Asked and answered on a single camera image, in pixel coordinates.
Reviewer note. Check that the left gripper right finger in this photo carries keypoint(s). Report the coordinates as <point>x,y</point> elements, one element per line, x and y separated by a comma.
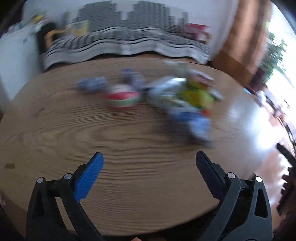
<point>243,212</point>

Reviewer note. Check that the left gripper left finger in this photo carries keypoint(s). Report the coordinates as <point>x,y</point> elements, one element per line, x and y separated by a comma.
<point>44,220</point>

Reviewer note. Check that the blue white wrapper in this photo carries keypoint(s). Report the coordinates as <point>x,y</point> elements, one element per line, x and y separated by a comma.
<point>190,127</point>

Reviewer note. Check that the green yellow snack bag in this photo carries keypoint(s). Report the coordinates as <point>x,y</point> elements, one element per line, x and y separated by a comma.
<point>197,94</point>

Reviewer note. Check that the blue crumpled wrapper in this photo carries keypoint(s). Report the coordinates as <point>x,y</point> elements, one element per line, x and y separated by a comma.
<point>92,85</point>

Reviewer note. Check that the silver foil snack bag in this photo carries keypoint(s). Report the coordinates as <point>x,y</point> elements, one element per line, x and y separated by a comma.
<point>164,93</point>

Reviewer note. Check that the red green round wrapper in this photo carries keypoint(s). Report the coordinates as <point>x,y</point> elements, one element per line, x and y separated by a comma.
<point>121,96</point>

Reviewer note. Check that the white cabinet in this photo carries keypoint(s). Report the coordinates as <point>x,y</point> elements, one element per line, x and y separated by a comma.
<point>20,60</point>

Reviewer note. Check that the brown curtain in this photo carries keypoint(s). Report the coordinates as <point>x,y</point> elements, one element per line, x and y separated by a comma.
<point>246,42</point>

